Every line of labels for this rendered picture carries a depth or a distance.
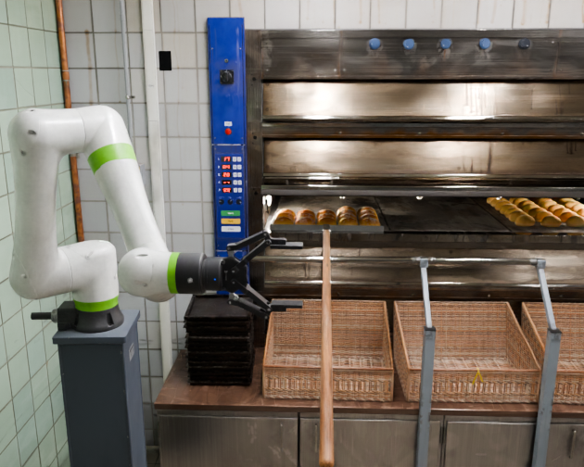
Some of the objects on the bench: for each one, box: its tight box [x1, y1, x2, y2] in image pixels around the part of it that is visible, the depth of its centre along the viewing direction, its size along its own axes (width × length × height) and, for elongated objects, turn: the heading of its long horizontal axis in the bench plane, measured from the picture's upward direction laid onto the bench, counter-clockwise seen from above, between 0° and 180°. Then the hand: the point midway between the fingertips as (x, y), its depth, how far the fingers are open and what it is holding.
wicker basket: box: [393, 300, 542, 403], centre depth 275 cm, size 49×56×28 cm
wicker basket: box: [261, 298, 395, 402], centre depth 277 cm, size 49×56×28 cm
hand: (298, 275), depth 134 cm, fingers open, 13 cm apart
